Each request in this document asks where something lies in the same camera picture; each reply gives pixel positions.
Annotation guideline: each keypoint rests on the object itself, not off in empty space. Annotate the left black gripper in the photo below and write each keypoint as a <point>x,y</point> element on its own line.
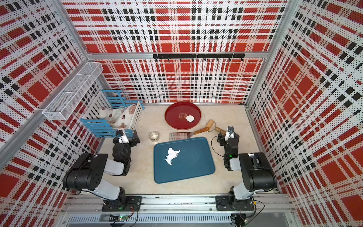
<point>133,143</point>

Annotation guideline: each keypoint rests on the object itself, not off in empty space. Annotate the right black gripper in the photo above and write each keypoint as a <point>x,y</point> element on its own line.
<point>221,139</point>

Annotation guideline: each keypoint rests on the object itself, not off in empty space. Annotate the wooden rolling pin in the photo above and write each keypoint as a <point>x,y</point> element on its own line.
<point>211,126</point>

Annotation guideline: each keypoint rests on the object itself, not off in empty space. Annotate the round cut dough wrapper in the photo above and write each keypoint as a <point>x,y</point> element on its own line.
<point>190,118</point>

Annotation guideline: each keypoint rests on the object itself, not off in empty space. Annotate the white dough piece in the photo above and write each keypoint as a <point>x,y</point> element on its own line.
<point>172,154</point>

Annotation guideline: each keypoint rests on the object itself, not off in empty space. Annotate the teal plastic tray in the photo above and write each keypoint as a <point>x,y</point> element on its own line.
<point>194,160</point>

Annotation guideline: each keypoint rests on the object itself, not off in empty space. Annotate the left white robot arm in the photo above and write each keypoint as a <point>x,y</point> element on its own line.
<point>86,174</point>

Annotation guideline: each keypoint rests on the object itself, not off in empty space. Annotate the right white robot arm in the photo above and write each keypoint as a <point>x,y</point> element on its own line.
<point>257,175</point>

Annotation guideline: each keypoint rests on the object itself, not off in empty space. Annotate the baby doll in crib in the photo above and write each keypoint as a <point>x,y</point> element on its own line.
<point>119,118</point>

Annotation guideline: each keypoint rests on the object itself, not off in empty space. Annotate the blue white toy crib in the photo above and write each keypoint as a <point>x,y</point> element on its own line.
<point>110,99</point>

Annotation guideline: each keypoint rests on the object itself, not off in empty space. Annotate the round red tray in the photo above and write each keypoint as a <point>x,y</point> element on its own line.
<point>176,113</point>

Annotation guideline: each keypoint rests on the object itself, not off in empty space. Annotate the green circuit board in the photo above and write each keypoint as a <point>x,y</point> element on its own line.
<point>118,218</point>

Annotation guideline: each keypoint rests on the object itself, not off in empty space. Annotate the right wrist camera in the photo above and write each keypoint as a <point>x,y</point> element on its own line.
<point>229,132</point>

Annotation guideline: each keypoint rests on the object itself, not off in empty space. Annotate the white wire mesh basket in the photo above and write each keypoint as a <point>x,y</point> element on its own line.
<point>63,105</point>

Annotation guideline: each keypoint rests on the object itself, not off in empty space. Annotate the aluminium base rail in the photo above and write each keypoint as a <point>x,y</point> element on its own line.
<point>271,210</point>

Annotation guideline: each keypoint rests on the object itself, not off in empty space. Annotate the black wall hook rail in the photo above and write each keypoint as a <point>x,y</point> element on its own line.
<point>199,56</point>

